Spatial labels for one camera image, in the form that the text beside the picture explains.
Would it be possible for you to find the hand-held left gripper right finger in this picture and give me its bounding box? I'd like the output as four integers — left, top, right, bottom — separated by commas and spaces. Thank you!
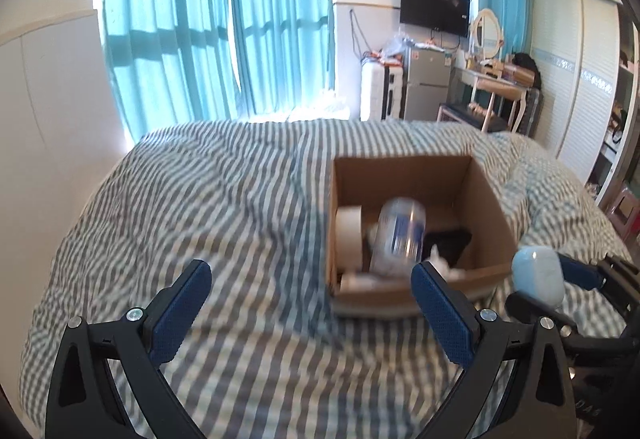
410, 260, 583, 439

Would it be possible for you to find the narrow teal curtain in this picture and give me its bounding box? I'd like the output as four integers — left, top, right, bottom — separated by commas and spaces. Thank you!
227, 0, 336, 112

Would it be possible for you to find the pink plastic stool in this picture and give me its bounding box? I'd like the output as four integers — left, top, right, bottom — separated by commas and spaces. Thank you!
607, 186, 640, 240

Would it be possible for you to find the wooden chair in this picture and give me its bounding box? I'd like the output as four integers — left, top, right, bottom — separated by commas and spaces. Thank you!
470, 84, 521, 132

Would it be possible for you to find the white louvred wardrobe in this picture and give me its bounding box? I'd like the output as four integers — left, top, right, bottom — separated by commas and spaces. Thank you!
530, 0, 640, 215

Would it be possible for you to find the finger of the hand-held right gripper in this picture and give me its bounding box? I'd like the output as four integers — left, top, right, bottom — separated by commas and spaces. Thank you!
505, 291, 601, 355
559, 253, 638, 292

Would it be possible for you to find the light blue case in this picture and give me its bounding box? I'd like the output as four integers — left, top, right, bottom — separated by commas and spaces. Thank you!
511, 245, 567, 309

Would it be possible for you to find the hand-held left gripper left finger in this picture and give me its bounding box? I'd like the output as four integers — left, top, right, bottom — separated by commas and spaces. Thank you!
45, 259, 213, 439

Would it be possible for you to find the white dressing table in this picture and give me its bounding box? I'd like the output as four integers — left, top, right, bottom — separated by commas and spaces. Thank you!
452, 64, 531, 135

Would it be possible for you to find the dark checked suitcase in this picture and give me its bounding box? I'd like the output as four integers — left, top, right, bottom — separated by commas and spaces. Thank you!
515, 86, 543, 137

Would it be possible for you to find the grey checked blanket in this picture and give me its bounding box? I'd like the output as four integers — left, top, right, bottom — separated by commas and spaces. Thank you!
20, 119, 636, 439

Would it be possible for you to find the wide teal curtain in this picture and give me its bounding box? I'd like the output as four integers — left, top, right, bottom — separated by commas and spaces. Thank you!
102, 0, 241, 140

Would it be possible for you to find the black bag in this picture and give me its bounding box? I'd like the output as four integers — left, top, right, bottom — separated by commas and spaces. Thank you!
510, 52, 541, 87

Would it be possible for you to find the black wall television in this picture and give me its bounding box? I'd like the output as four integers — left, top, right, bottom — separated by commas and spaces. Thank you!
400, 0, 471, 38

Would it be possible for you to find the oval vanity mirror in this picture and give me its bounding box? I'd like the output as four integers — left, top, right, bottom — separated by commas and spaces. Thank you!
470, 8, 502, 60

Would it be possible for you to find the black wall cable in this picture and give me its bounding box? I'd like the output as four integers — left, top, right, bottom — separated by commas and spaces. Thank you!
349, 8, 371, 65

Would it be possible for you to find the black case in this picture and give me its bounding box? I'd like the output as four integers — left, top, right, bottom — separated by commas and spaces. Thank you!
422, 228, 473, 267

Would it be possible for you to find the grey small fridge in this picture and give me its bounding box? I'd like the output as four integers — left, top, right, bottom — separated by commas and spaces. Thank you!
404, 46, 453, 121

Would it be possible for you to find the dark low bench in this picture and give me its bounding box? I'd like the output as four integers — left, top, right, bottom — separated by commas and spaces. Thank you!
439, 102, 508, 132

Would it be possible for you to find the cardboard box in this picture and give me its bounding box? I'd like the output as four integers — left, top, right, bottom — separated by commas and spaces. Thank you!
325, 154, 526, 317

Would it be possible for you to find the beige tape roll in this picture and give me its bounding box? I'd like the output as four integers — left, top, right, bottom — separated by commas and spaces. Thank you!
335, 206, 365, 270

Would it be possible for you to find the clear plastic bottle blue label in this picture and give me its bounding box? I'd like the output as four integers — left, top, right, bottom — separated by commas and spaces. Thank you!
370, 198, 427, 277

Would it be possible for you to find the white suitcase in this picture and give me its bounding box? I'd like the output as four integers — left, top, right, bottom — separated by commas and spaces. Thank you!
360, 62, 406, 121

